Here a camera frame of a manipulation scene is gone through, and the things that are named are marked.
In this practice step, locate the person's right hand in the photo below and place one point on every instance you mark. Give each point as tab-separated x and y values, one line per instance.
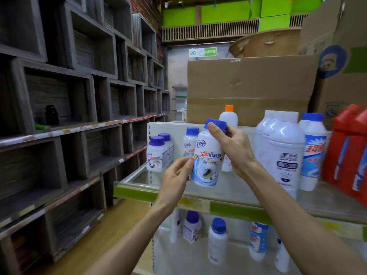
238	148

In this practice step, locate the person's left hand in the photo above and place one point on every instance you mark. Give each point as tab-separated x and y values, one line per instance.
172	189

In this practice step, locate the green-edged glass shelf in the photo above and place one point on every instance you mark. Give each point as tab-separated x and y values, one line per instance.
235	194

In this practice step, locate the green-edged metal shelf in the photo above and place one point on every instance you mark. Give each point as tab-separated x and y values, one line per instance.
186	260

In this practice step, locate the person's right forearm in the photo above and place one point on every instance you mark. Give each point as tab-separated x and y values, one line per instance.
301	226

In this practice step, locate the person's left forearm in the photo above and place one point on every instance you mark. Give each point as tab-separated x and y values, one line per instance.
132	243

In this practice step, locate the yellow price tag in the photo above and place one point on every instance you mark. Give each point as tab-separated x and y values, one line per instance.
341	229
195	205

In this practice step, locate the white gondola shelving unit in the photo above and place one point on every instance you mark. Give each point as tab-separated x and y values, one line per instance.
177	131

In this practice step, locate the plain cardboard box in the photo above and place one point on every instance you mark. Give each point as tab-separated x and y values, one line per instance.
252	83

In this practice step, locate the white empty shelving unit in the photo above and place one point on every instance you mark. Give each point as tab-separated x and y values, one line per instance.
179	91

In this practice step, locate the green and white hanging sign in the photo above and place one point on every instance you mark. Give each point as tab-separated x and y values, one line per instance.
202	52

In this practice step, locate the brown woven basket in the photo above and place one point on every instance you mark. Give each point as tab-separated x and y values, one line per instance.
266	42

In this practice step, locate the cardboard box with green stripe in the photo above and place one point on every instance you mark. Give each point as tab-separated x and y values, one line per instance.
344	88

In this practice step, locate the dark wooden cubby shelving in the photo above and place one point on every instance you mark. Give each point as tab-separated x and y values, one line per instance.
86	97

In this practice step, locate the black object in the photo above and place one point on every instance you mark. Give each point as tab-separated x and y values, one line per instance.
52	115

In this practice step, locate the green object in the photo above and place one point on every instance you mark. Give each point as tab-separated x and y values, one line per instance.
42	126

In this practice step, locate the wooden slatted rail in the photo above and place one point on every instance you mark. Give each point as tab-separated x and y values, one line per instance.
209	30
298	20

